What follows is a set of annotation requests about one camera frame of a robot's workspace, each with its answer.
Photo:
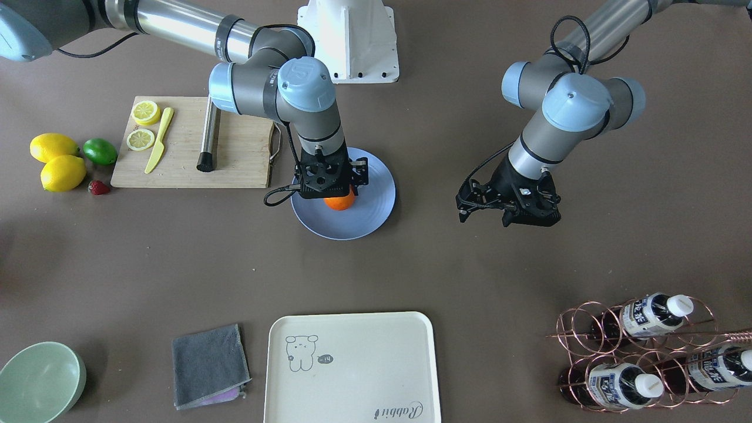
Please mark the blue plate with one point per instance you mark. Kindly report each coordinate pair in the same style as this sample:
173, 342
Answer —
371, 208

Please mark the thin lemon slice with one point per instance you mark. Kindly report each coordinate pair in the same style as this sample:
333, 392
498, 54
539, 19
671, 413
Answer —
140, 139

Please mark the copper wire bottle rack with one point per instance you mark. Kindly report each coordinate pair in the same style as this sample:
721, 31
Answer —
698, 333

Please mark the yellow plastic knife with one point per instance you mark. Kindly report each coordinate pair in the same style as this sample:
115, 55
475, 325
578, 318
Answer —
159, 146

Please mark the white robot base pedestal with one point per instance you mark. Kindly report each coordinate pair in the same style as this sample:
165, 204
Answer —
356, 40

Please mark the steel muddler black tip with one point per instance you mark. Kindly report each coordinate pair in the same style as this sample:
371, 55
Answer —
205, 161

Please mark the green bowl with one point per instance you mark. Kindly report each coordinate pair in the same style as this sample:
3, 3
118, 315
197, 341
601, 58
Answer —
41, 383

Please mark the tea bottle top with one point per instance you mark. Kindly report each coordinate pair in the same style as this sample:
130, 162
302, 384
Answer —
638, 320

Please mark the cream rabbit tray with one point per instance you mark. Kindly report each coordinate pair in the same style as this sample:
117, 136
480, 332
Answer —
358, 367

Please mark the green lime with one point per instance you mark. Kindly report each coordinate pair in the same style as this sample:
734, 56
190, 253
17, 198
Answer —
100, 152

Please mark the yellow lemon lower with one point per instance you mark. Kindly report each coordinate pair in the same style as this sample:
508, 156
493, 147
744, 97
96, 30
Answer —
63, 173

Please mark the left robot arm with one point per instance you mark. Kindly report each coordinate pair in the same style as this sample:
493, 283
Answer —
569, 107

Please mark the red strawberry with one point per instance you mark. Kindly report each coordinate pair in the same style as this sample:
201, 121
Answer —
98, 188

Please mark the yellow lemon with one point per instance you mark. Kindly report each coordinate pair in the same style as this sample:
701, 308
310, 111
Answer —
47, 146
63, 173

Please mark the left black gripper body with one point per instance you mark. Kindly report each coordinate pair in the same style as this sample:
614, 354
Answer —
503, 178

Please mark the orange mandarin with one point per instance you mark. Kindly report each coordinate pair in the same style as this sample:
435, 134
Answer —
340, 203

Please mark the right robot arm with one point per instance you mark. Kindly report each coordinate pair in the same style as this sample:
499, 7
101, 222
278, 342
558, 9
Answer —
263, 71

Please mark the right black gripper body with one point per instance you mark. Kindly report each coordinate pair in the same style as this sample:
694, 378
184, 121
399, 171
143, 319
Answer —
359, 174

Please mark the wooden cutting board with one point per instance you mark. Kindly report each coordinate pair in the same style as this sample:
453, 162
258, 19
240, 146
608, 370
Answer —
241, 153

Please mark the thick lemon half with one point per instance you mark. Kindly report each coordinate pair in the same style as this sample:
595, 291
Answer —
146, 112

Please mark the yellow lemon upper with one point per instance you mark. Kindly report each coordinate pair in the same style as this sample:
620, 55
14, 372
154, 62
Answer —
47, 146

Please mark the tea bottle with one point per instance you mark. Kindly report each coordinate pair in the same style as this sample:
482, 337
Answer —
638, 320
610, 386
723, 368

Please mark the grey folded cloth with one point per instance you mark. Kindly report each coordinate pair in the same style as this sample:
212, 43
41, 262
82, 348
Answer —
209, 367

